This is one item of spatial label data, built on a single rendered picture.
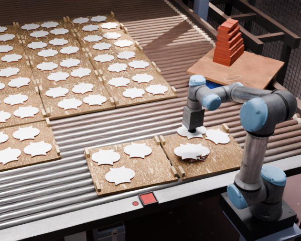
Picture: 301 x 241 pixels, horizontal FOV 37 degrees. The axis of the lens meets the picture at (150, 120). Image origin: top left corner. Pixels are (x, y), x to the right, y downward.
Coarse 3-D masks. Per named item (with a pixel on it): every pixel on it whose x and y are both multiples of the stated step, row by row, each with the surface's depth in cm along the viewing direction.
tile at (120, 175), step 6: (114, 168) 227; (120, 168) 227; (126, 168) 227; (108, 174) 223; (114, 174) 223; (120, 174) 223; (126, 174) 223; (132, 174) 224; (108, 180) 219; (114, 180) 219; (120, 180) 220; (126, 180) 220
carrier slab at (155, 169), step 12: (120, 144) 244; (156, 144) 245; (120, 156) 236; (156, 156) 237; (96, 168) 228; (108, 168) 228; (132, 168) 229; (144, 168) 229; (156, 168) 229; (168, 168) 230; (96, 180) 221; (132, 180) 221; (144, 180) 222; (156, 180) 222; (168, 180) 222; (108, 192) 214; (120, 192) 216
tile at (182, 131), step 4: (180, 128) 225; (184, 128) 225; (196, 128) 226; (200, 128) 226; (204, 128) 226; (180, 132) 222; (184, 132) 222; (188, 132) 223; (196, 132) 223; (200, 132) 223; (204, 132) 223; (184, 136) 221; (188, 136) 220; (192, 136) 220; (196, 136) 220; (200, 136) 220; (188, 140) 219
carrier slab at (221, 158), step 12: (228, 132) 257; (168, 144) 246; (204, 144) 247; (228, 144) 248; (168, 156) 238; (216, 156) 239; (228, 156) 239; (240, 156) 240; (192, 168) 230; (204, 168) 231; (216, 168) 231; (228, 168) 231
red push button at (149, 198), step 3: (144, 195) 214; (147, 195) 214; (150, 195) 214; (144, 198) 213; (147, 198) 213; (150, 198) 213; (153, 198) 213; (144, 201) 211; (147, 201) 211; (150, 201) 211; (153, 201) 211
